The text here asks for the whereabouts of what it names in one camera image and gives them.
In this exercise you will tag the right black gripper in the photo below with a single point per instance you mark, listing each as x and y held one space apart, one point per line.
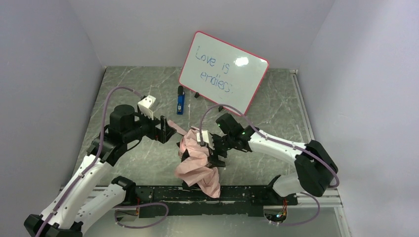
212 152

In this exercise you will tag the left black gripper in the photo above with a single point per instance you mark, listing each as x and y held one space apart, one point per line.
159 129

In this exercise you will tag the pink folding umbrella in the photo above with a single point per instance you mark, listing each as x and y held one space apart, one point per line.
194 169

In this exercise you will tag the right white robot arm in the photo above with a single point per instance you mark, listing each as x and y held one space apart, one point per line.
314 173

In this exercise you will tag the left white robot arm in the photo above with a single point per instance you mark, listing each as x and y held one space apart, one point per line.
70 215

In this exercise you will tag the blue whiteboard marker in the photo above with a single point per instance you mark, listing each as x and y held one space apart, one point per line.
180 100

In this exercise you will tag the red-framed whiteboard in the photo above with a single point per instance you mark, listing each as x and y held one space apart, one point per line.
222 72

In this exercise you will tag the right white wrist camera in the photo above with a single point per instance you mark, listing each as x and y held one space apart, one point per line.
204 139

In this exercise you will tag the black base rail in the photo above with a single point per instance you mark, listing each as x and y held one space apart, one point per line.
249 200

